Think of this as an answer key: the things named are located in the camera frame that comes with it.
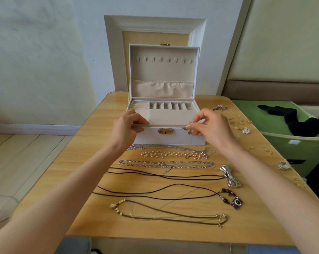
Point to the person's left hand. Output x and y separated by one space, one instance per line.
125 129

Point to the person's right hand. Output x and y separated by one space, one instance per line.
215 129

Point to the small earrings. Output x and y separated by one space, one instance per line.
220 108

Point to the white jewelry box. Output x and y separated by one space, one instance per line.
165 66

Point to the person's right forearm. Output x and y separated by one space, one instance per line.
276 193

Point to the person's left forearm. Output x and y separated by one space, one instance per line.
54 203

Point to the black cloth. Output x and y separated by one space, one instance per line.
299 124

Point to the beige padded wall panel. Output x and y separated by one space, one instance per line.
284 42

